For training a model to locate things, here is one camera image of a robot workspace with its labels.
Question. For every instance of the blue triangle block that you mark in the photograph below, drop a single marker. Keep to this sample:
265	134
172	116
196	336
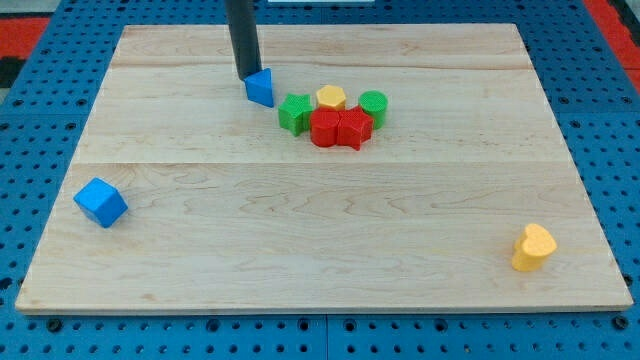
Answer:
259	87

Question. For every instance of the red cylinder block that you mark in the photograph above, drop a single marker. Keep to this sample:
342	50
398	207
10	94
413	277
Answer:
324	127

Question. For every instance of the red star block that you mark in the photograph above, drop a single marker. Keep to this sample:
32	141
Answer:
355	127

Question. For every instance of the green star block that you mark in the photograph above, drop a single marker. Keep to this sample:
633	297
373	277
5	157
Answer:
294	113

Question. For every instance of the yellow hexagon block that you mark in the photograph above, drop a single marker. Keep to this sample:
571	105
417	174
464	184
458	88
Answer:
331	97

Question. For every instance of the green cylinder block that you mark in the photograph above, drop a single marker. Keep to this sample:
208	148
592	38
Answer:
375	104

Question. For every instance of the light wooden board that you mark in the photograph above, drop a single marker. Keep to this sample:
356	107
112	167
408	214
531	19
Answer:
230	214

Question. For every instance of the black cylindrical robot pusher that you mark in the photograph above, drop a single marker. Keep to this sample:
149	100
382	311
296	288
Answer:
244	37

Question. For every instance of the blue cube block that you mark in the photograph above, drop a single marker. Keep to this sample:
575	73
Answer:
101	202

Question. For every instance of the yellow heart block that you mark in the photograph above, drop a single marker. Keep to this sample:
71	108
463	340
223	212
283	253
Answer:
533	247

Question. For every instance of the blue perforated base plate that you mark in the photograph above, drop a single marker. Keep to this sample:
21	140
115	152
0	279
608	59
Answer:
54	54

